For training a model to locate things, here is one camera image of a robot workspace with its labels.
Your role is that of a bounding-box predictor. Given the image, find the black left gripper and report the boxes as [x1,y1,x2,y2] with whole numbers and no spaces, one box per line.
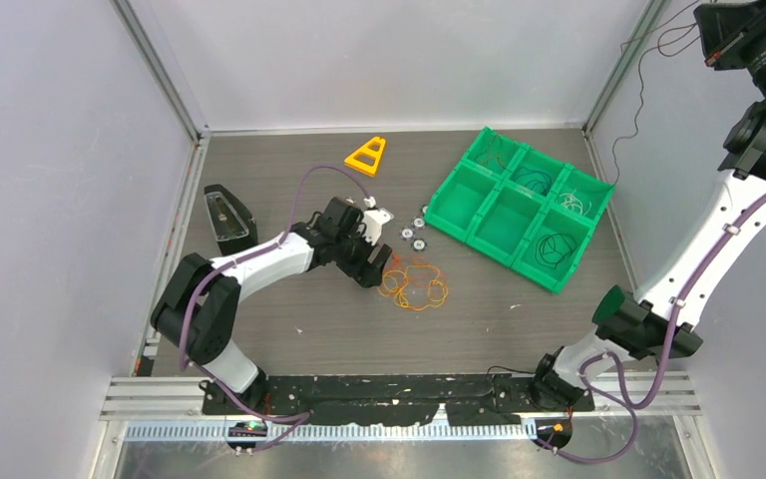
[334,224,391,288]

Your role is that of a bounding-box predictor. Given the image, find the coloured wire bundle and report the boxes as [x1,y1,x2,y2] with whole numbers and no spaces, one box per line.
[376,253,451,313]

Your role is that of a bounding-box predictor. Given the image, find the brown wire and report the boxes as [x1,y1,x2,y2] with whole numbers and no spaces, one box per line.
[610,0,705,187]

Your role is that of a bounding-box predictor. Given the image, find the red wire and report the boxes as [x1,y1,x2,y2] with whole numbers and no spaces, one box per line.
[475,135,510,170]

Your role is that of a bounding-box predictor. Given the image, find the blue wire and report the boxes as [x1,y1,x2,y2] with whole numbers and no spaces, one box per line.
[512,165,557,198]

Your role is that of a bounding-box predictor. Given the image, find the black wire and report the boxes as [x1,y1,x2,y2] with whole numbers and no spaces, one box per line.
[532,231,580,271]

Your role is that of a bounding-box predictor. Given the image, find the white wire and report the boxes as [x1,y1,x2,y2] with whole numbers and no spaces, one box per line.
[558,192,594,219]

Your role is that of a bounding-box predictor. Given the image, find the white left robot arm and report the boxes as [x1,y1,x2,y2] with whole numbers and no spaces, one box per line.
[150,197,394,413]

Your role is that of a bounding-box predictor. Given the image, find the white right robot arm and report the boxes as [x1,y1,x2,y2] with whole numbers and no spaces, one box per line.
[529,1,766,410]

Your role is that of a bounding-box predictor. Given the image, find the round token middle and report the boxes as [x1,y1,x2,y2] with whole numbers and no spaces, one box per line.
[400,228,415,241]

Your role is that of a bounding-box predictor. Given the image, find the round token lower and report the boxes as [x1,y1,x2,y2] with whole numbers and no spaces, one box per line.
[411,239,427,252]

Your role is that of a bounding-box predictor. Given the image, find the yellow triangular plastic piece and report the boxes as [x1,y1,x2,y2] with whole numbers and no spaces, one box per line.
[343,136,387,178]

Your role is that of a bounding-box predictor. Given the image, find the green compartment bin tray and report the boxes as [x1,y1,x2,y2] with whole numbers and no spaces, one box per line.
[424,127,615,293]

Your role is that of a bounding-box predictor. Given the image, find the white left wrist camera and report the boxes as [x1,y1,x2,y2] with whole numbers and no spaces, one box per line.
[361,197,394,245]

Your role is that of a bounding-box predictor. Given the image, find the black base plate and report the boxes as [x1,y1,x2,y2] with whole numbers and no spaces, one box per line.
[198,371,594,427]

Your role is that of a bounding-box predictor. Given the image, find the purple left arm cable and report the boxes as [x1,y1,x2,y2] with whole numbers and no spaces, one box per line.
[178,164,378,452]

